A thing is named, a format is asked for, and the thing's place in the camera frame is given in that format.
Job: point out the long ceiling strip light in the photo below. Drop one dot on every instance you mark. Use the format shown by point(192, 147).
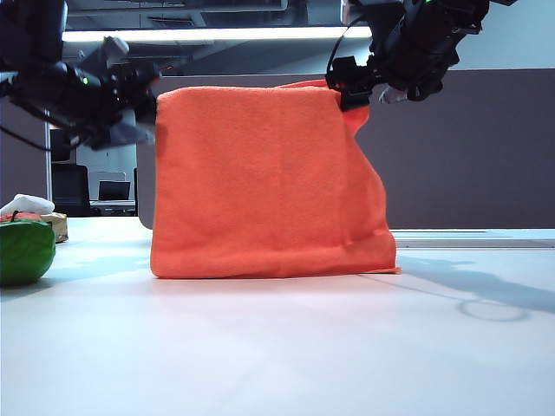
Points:
point(217, 34)

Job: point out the wide grey desk partition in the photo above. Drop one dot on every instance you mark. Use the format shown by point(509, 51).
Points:
point(455, 173)

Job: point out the dark background cabinet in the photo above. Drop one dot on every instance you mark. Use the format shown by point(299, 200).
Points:
point(58, 156)

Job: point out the dark laptop screen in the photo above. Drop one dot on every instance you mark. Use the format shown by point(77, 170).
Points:
point(113, 191)

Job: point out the green toy apple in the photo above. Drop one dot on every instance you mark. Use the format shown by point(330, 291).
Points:
point(21, 255)

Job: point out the orange microfiber cloth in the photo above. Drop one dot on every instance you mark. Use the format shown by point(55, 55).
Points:
point(260, 182)

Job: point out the black office chair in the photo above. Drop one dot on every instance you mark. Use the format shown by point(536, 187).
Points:
point(71, 190)

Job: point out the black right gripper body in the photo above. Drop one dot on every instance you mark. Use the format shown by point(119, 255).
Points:
point(425, 43)

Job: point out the narrow grey desk partition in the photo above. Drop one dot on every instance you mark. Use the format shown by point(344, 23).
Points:
point(26, 173)

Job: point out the red-orange toy fruit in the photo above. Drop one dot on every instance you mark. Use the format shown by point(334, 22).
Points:
point(24, 216)

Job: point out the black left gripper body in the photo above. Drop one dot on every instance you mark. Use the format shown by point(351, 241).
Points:
point(86, 95)

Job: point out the beige cardboard box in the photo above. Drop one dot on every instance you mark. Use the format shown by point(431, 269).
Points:
point(58, 227)

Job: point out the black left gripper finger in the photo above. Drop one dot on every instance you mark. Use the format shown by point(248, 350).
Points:
point(116, 47)
point(128, 132)

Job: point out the white crumpled cloth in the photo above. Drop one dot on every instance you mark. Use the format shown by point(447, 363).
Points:
point(26, 203)

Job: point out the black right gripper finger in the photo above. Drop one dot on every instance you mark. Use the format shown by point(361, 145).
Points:
point(392, 95)
point(353, 82)

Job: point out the white background office desk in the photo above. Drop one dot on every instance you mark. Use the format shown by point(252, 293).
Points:
point(108, 177)

